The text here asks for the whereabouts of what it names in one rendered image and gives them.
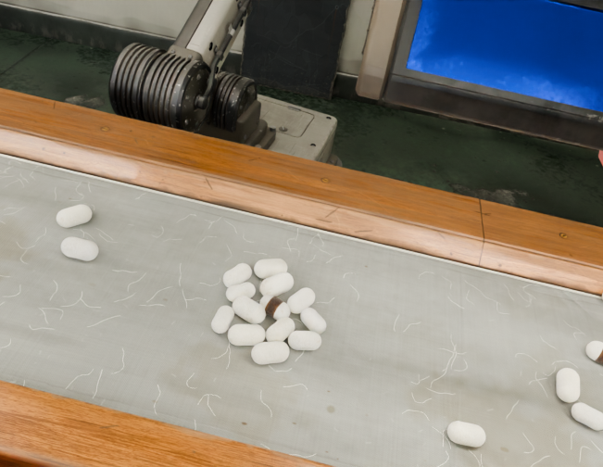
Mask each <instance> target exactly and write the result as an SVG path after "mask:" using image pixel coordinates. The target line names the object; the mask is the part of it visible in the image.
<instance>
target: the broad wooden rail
mask: <svg viewBox="0 0 603 467"><path fill-rule="evenodd" d="M0 154H3V155H7V156H11V157H14V158H22V159H26V160H29V161H33V162H37V163H42V164H45V165H49V166H53V167H57V168H61V169H65V170H72V171H76V172H80V173H84V174H88V175H92V176H95V177H100V178H104V179H108V180H111V181H116V182H120V183H126V184H130V185H135V186H139V187H143V188H146V189H150V190H155V191H159V192H162V193H166V194H170V195H175V196H181V197H185V198H189V199H193V200H197V201H201V202H205V203H208V204H213V205H217V206H221V207H225V208H232V209H236V210H240V211H243V212H248V213H252V214H256V215H259V216H263V217H268V218H272V219H275V220H279V221H287V222H291V223H294V224H298V225H302V226H307V227H310V228H314V229H318V230H322V231H326V232H330V233H334V234H340V235H345V236H349V237H353V238H357V239H361V240H365V241H369V242H373V243H376V244H381V245H385V246H391V247H395V248H400V249H404V250H407V251H411V252H415V253H420V254H423V255H427V256H431V257H435V258H440V259H446V260H450V261H454V262H458V263H462V264H466V265H470V266H473V267H478V268H482V269H486V270H489V271H497V272H501V273H505V274H508V275H513V276H517V277H521V278H524V279H528V280H533V281H537V282H540V283H544V284H552V285H555V286H559V287H563V288H567V289H571V290H575V291H579V292H583V293H587V294H591V295H595V296H599V297H602V294H603V228H602V227H598V226H595V225H590V224H586V223H582V222H578V221H571V220H566V219H562V218H559V217H554V216H550V215H546V214H542V213H538V212H534V211H530V210H526V209H522V208H514V207H511V206H507V205H502V204H498V203H495V202H490V201H486V200H482V199H478V198H474V197H470V196H463V195H459V194H454V193H450V192H447V191H442V190H438V189H434V188H430V187H426V186H422V185H418V184H414V183H407V182H402V181H399V180H395V179H390V178H386V177H383V176H378V175H374V174H370V173H366V172H362V171H358V170H351V169H347V168H342V167H338V166H334V165H330V164H326V163H322V162H318V161H314V160H310V159H306V158H299V157H295V156H290V155H286V154H283V153H278V152H274V151H270V150H266V149H262V148H258V147H253V146H250V145H243V144H238V143H235V142H231V141H226V140H222V139H219V138H214V137H209V136H204V135H200V134H197V133H190V132H187V131H183V130H178V129H174V128H171V127H166V126H162V125H158V124H155V123H150V122H146V121H142V120H135V119H131V118H126V117H122V116H119V115H114V114H110V113H106V112H102V111H98V110H94V109H90V108H86V107H79V106H74V105H71V104H67V103H62V102H58V101H55V100H50V99H46V98H42V97H38V96H34V95H27V94H23V93H19V92H15V91H10V90H7V89H3V88H0Z"/></svg>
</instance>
